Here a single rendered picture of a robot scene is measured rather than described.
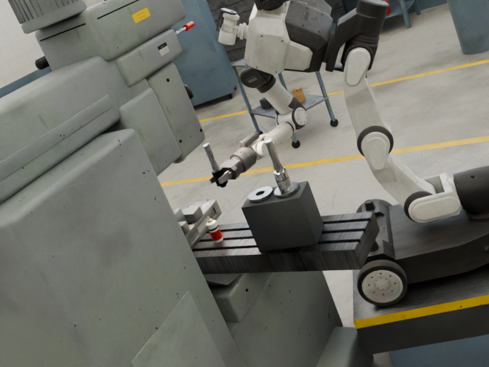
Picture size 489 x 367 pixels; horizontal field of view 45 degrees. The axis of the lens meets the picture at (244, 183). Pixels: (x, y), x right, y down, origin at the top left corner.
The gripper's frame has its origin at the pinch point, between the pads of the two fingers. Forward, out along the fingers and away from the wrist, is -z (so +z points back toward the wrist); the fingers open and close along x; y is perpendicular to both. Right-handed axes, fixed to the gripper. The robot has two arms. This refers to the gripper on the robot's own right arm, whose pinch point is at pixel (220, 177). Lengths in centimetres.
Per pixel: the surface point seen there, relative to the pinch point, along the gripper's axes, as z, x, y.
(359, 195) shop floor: 165, -76, 114
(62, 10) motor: -40, 16, -79
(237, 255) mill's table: -20.8, 19.1, 19.9
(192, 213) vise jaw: -13.2, -8.5, 8.9
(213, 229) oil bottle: -15.4, 3.7, 13.9
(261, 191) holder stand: -8.1, 29.8, 0.4
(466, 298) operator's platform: 34, 69, 73
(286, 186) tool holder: -7.3, 41.7, -1.6
